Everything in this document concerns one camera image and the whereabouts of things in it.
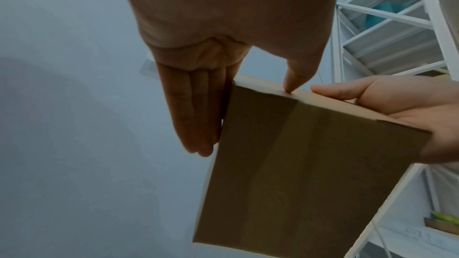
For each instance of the person's right hand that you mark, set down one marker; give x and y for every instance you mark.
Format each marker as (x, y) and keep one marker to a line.
(412, 101)

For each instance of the person's left hand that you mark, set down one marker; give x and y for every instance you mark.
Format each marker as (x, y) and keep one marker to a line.
(229, 4)

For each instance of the brown cardboard box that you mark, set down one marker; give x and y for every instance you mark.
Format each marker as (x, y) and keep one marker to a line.
(305, 172)

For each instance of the small brown box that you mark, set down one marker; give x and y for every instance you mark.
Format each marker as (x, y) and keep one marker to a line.
(441, 225)

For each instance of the teal crumpled bag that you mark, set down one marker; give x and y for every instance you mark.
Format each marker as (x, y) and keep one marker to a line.
(382, 16)

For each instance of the white metal rack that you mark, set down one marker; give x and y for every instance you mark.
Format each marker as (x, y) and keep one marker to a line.
(434, 10)

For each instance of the green plastic bag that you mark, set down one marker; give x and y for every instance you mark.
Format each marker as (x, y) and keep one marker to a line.
(446, 217)

